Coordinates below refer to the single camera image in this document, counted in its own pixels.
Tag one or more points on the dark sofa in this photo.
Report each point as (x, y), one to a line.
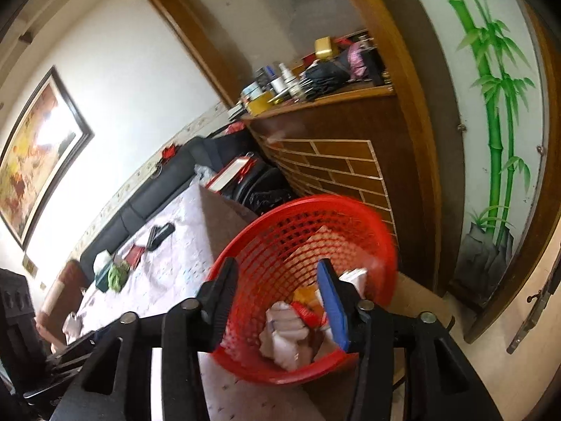
(144, 204)

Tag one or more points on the bamboo painted glass panel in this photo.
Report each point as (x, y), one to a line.
(495, 118)

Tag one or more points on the clear plastic bag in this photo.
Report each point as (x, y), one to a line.
(203, 174)

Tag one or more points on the framed horse painting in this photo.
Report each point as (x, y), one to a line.
(39, 153)

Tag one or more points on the black toy pistol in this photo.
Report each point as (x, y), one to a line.
(160, 236)

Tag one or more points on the green cloth ball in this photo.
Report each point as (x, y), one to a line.
(117, 277)

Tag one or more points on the crumpled white tissue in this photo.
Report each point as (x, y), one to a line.
(285, 331)

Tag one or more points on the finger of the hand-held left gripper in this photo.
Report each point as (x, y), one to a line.
(74, 348)
(57, 386)

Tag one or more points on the red pouch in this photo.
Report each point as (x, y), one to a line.
(135, 255)

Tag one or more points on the red gift box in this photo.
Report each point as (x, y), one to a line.
(232, 172)

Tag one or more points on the small wall plaque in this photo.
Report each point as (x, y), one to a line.
(29, 263)

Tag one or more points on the white roll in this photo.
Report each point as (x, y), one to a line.
(277, 84)

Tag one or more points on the red cloth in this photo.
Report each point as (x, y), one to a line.
(168, 151)

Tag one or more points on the red plastic basket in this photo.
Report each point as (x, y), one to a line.
(302, 237)

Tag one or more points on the pink cloth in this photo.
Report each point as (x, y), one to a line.
(356, 59)

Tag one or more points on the gold box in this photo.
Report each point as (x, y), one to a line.
(325, 48)

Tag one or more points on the white spray bottle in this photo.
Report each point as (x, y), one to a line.
(285, 74)

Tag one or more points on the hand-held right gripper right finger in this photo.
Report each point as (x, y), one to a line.
(335, 311)

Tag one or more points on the brown armchair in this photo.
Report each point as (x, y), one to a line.
(57, 298)

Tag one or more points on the white cup with red mark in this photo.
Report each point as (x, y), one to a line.
(71, 323)

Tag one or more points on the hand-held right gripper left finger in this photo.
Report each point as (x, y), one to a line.
(223, 307)

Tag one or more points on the dark green tissue box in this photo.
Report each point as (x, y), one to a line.
(103, 272)

